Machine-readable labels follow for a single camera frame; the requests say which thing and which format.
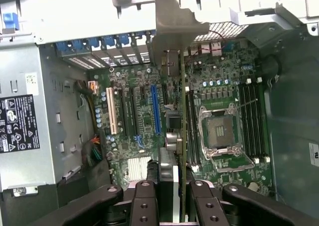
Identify blue expansion slot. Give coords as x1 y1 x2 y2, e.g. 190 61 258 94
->
150 84 162 137

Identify silver chipset heatsink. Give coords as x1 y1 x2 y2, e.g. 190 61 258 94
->
127 157 153 182

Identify CPU socket locking lever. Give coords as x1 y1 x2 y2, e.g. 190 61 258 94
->
236 98 259 110

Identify power wire bundle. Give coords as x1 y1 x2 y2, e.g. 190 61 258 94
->
74 80 103 167

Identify blue case latch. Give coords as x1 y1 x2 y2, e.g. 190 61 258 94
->
2 11 20 33

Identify thin red wire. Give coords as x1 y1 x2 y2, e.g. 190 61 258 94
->
191 29 227 57

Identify green motherboard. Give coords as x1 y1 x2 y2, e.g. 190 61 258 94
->
87 44 275 196

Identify grey power supply unit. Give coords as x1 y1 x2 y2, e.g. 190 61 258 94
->
0 43 61 192

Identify CPU socket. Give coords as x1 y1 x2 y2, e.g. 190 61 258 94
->
198 105 255 172

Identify open grey PC case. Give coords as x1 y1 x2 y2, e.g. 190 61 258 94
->
0 0 319 226

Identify white expansion slot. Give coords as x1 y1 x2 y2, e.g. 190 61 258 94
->
106 87 119 135

